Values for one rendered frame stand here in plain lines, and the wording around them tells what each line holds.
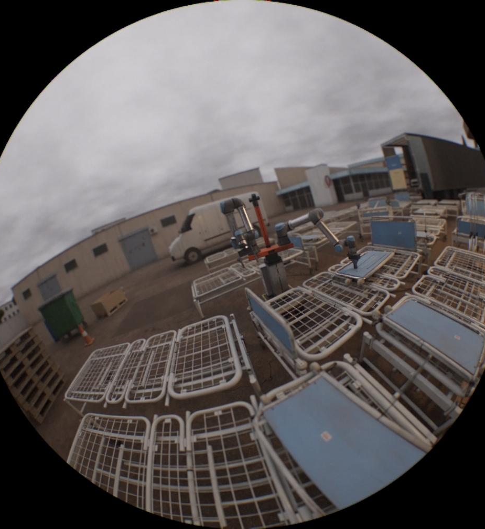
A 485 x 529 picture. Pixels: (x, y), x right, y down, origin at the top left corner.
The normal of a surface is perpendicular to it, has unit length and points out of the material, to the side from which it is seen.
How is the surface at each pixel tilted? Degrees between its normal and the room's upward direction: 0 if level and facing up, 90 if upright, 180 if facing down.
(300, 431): 5
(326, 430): 5
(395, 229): 90
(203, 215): 86
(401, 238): 90
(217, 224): 88
